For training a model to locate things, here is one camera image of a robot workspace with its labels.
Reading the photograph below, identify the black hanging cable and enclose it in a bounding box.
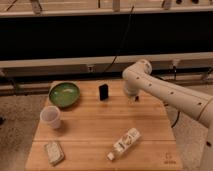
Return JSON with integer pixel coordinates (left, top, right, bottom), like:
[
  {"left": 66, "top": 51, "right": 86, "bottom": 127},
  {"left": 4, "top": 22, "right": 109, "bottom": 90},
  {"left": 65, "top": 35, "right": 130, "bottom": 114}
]
[{"left": 101, "top": 5, "right": 135, "bottom": 74}]

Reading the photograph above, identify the black eraser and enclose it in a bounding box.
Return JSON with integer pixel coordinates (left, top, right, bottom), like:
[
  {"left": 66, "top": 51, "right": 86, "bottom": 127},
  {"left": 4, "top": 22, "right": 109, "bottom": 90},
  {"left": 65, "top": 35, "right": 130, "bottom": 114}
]
[{"left": 99, "top": 84, "right": 109, "bottom": 101}]

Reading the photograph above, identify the small clear plastic bottle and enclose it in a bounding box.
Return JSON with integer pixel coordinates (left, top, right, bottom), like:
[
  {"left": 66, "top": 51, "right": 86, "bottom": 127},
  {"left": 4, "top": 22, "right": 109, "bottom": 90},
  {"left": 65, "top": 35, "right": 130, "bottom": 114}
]
[{"left": 107, "top": 128, "right": 141, "bottom": 161}]

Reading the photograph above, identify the green bowl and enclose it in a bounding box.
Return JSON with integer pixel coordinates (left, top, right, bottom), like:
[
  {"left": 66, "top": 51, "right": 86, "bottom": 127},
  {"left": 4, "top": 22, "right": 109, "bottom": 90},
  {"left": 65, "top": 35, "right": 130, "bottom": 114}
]
[{"left": 49, "top": 82, "right": 80, "bottom": 108}]

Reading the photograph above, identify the white plastic cup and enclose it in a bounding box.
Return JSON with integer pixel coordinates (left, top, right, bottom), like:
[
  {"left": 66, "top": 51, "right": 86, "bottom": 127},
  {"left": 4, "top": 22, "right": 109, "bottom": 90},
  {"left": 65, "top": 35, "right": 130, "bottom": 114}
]
[{"left": 40, "top": 106, "right": 61, "bottom": 129}]

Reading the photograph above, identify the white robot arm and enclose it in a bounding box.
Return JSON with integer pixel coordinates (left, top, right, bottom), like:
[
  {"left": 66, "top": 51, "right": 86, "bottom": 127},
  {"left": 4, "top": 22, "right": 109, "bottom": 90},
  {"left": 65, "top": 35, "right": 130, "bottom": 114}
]
[{"left": 122, "top": 59, "right": 213, "bottom": 171}]

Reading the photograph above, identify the grey foil packet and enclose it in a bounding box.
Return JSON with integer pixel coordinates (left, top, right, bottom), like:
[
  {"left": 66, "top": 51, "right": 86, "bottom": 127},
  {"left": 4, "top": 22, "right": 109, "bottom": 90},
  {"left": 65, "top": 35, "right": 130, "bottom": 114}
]
[{"left": 44, "top": 141, "right": 65, "bottom": 166}]

